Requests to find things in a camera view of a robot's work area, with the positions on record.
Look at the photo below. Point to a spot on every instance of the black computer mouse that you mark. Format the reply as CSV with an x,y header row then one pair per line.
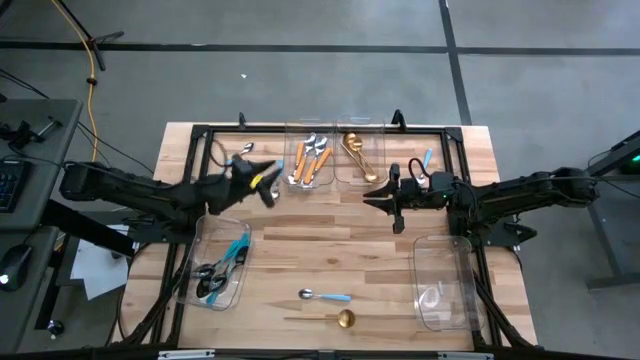
x,y
15,267

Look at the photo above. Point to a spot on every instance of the black backlit keyboard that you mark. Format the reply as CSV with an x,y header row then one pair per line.
x,y
12,185

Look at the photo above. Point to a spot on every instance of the yellow tape label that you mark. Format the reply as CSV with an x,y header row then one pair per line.
x,y
256,181

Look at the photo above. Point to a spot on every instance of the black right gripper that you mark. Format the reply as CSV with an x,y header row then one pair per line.
x,y
425,192

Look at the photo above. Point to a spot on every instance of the clear plastic bin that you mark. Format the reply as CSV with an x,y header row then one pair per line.
x,y
450,280
237,285
380,150
307,125

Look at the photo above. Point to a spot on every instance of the grey side desk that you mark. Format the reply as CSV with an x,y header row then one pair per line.
x,y
50,150

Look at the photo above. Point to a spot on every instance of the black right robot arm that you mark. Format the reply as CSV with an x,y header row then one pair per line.
x,y
525,190

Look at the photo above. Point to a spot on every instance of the silver aluminium bracket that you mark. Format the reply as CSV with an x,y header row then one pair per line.
x,y
185,354
465,355

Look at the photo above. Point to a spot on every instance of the black tripod stand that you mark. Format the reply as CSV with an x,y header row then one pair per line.
x,y
107,37

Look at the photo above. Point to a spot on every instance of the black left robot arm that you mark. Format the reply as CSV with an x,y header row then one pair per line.
x,y
125,187

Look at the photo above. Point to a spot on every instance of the black desk clamp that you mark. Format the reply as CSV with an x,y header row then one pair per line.
x,y
22,134

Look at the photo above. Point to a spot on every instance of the white paper sheet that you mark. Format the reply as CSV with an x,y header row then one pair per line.
x,y
95,270

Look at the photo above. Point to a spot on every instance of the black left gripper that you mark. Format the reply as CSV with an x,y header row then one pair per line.
x,y
235,190

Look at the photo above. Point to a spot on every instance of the grey metal stand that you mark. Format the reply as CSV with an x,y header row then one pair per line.
x,y
610,225

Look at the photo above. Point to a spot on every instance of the black caster wheel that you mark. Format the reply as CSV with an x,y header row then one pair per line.
x,y
55,328

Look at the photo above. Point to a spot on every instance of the spoons group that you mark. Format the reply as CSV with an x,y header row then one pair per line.
x,y
299,152
310,140

